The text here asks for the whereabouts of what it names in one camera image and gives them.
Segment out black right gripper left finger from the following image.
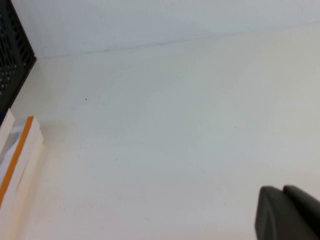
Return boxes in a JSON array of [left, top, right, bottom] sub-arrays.
[[254, 185, 320, 240]]

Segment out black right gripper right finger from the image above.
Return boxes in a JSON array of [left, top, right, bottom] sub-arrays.
[[283, 184, 320, 226]]

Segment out white book with orange edge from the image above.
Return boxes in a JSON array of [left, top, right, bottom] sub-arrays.
[[0, 108, 45, 240]]

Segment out black plastic book stand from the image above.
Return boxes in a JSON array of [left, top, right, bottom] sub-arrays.
[[0, 0, 38, 126]]

